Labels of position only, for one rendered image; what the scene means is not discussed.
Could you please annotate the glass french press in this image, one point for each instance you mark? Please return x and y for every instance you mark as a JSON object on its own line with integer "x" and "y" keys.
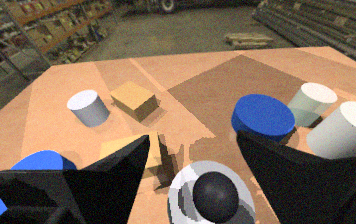
{"x": 207, "y": 192}

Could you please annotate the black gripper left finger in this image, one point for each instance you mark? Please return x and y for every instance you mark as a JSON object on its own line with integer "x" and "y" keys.
{"x": 101, "y": 193}

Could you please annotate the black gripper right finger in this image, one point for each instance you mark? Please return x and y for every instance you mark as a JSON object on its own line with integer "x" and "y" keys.
{"x": 300, "y": 187}

